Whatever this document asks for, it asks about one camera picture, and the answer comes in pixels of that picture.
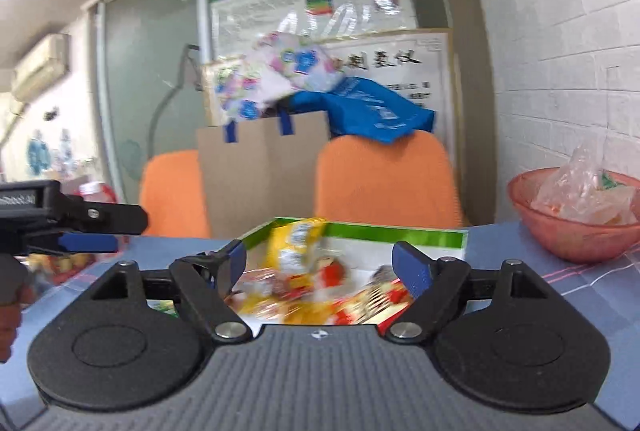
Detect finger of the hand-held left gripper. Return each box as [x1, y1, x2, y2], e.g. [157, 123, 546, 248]
[57, 195, 149, 236]
[59, 234, 121, 254]

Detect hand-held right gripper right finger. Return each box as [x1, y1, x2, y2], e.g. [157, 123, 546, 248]
[385, 240, 548, 344]

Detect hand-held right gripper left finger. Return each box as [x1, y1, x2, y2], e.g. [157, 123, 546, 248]
[90, 238, 253, 344]

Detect yellow bread packet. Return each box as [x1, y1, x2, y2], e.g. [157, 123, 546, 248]
[227, 267, 346, 326]

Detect green cardboard box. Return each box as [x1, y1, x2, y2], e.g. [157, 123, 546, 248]
[147, 216, 471, 337]

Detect red white snack packet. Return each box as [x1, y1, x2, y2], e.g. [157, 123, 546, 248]
[340, 281, 416, 327]

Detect yellow snack bag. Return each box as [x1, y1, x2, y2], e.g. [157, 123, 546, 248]
[265, 217, 328, 277]

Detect person's left hand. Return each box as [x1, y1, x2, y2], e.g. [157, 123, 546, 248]
[0, 303, 25, 364]

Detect white juice bottle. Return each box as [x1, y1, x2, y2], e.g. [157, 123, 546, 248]
[77, 181, 118, 204]

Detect orange chair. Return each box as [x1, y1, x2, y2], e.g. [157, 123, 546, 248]
[139, 150, 211, 239]
[314, 131, 463, 228]

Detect blue striped tablecloth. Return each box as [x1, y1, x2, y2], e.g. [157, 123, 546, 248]
[0, 221, 640, 429]

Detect frosted glass panel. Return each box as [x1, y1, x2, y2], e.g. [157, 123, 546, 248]
[92, 0, 211, 212]

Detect pink plastic bowl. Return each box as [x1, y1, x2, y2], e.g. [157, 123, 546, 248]
[507, 167, 640, 264]

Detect blue fabric bag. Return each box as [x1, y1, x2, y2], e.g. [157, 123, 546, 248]
[290, 77, 436, 144]

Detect clear plastic bags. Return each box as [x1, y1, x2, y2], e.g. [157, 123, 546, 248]
[530, 144, 638, 227]

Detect floral cloth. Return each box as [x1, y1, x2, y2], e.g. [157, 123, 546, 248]
[212, 31, 346, 124]

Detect blue white wall stickers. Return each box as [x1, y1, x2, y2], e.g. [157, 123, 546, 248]
[25, 126, 76, 177]

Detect brown paper bag blue handles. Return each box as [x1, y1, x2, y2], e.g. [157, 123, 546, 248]
[196, 110, 332, 239]

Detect wall air conditioner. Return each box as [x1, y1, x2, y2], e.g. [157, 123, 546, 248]
[11, 34, 71, 103]

